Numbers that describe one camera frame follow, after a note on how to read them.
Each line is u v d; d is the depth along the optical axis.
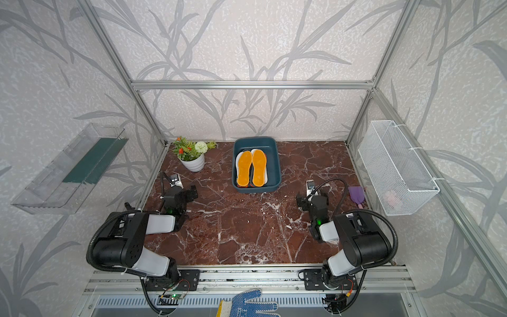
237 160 1.06
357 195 0.97
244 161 1.05
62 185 0.64
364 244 0.44
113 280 0.75
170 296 0.71
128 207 0.75
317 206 0.71
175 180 0.80
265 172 1.02
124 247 0.44
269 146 1.16
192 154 0.98
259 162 1.04
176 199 0.73
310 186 0.79
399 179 0.61
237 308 0.68
